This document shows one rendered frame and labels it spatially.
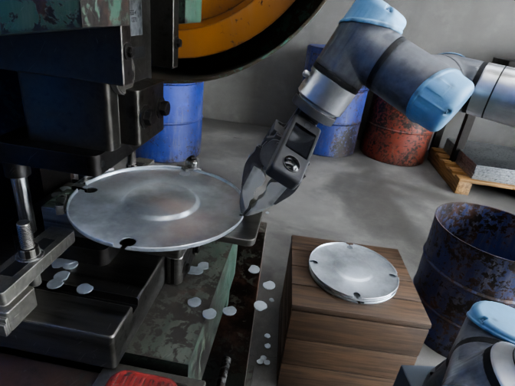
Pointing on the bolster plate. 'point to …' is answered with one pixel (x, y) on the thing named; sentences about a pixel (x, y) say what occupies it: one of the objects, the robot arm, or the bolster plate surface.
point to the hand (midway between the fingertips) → (247, 210)
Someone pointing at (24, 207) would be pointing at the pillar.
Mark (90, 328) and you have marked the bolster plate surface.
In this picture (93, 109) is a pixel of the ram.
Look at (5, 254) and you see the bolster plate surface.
